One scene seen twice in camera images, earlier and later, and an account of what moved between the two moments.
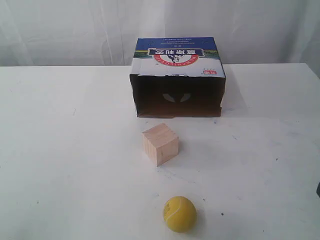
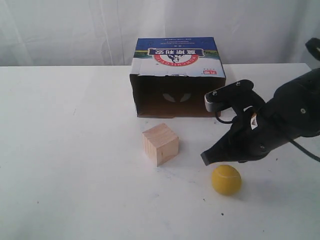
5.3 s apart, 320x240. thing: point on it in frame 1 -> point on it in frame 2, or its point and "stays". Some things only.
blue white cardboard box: (178, 77) stays
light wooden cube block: (160, 143) stays
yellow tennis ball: (179, 214) -> (226, 180)
